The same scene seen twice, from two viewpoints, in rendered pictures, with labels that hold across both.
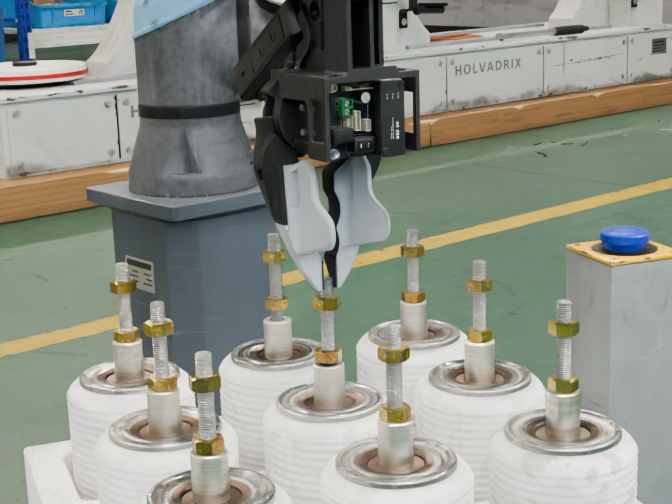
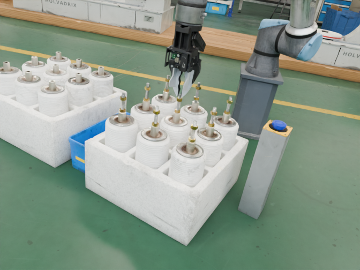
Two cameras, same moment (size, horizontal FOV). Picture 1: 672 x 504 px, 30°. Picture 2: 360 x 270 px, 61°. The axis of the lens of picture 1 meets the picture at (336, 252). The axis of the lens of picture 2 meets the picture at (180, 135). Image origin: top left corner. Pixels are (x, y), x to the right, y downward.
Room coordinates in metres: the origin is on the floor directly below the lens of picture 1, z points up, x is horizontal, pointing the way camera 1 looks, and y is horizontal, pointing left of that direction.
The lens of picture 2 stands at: (0.26, -0.63, 0.69)
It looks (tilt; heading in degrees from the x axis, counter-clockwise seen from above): 29 degrees down; 47
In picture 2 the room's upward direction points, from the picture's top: 9 degrees clockwise
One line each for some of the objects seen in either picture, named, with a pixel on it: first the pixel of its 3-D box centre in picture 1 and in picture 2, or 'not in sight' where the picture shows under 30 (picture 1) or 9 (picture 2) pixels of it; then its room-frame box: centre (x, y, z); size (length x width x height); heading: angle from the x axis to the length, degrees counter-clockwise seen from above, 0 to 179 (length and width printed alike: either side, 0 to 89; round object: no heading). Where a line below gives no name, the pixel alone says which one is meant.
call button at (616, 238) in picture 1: (624, 242); (278, 126); (1.01, -0.24, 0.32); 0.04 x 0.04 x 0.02
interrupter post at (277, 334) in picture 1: (278, 339); (194, 106); (0.95, 0.05, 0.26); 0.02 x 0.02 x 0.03
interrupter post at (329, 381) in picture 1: (329, 385); (176, 117); (0.84, 0.01, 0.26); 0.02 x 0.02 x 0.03
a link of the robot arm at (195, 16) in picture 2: not in sight; (191, 15); (0.82, 0.00, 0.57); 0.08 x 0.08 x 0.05
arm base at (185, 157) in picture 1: (191, 143); (264, 61); (1.44, 0.16, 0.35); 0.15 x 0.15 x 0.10
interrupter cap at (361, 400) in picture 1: (329, 402); (175, 120); (0.84, 0.01, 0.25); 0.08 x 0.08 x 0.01
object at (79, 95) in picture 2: not in sight; (79, 103); (0.69, 0.41, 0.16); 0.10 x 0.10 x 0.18
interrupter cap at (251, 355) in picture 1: (278, 354); (194, 109); (0.95, 0.05, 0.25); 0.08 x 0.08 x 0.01
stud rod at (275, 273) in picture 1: (275, 281); (197, 93); (0.95, 0.05, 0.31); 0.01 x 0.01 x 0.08
